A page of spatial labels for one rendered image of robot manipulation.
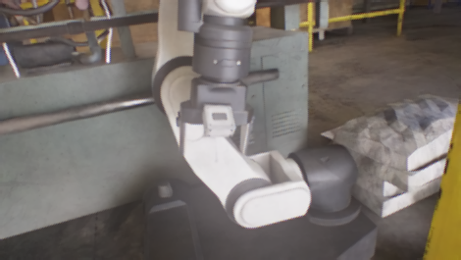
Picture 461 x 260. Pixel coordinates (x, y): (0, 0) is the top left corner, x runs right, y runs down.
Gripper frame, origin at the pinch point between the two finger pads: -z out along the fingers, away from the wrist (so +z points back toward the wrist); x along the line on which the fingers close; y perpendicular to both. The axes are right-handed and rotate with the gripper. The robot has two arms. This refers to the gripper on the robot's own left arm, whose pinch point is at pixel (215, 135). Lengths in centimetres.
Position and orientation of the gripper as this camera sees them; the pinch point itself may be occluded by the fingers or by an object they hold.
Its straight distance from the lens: 51.8
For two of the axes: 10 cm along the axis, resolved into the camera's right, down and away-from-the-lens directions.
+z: 1.0, -9.2, -3.7
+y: 2.4, 3.8, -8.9
